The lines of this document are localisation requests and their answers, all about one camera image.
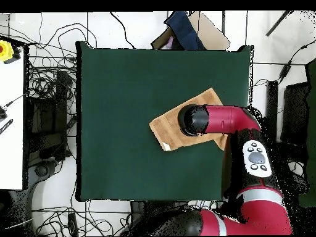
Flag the tan terry towel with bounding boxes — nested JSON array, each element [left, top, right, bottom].
[[148, 87, 229, 152]]

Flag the dark green table cloth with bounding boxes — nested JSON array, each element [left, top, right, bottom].
[[75, 40, 255, 203]]

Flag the pink cloth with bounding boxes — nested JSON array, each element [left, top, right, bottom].
[[161, 36, 173, 50]]

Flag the black stand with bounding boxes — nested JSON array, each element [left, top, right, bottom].
[[26, 70, 69, 162], [263, 80, 310, 168]]

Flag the dark blue cloth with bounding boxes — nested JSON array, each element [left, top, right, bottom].
[[164, 10, 206, 51]]

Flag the brown cardboard box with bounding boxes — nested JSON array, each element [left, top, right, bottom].
[[151, 10, 231, 51]]

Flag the white table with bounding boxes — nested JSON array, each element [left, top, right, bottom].
[[0, 45, 25, 191]]

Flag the black ribbed strip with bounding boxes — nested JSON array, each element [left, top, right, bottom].
[[0, 118, 14, 135]]

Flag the small black device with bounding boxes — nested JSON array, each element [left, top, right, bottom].
[[0, 104, 9, 122]]

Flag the black rod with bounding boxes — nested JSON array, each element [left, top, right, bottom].
[[265, 10, 293, 37]]

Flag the yellow emergency stop button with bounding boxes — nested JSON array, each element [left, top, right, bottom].
[[0, 39, 22, 65]]

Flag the black power adapter cable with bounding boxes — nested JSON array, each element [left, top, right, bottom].
[[277, 38, 316, 83]]

